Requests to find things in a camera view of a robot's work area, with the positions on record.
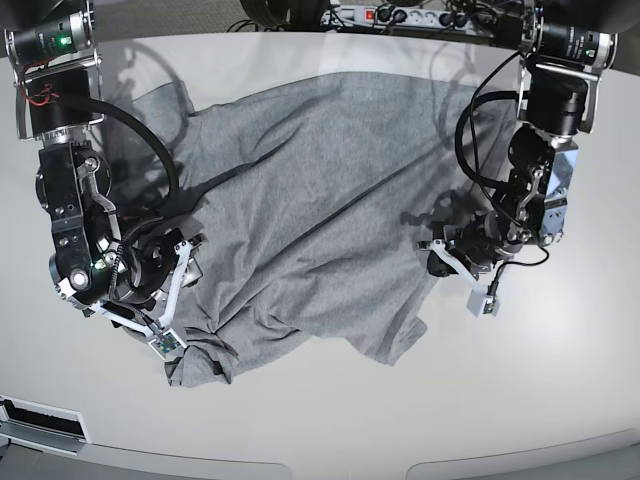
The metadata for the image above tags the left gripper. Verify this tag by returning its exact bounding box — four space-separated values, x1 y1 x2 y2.
427 211 520 278

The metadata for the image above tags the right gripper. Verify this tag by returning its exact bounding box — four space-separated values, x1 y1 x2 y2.
107 227 205 311

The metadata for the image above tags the grey t-shirt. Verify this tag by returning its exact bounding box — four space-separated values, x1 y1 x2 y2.
131 72 478 388

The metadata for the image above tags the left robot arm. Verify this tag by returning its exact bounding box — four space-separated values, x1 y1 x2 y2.
428 1 635 278

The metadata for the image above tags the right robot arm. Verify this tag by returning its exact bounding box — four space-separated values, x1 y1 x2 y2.
1 1 199 319

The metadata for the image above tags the white power strip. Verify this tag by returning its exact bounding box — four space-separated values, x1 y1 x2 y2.
320 4 474 31

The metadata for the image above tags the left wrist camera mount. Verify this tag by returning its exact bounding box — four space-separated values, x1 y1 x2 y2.
416 239 500 317

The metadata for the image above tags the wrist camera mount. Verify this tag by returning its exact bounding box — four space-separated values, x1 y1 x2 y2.
88 246 203 363
416 239 500 317

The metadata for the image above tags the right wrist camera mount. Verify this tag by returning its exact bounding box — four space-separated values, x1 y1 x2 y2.
88 246 203 363

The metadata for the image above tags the black cable bundle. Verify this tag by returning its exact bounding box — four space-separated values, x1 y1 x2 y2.
227 0 331 34

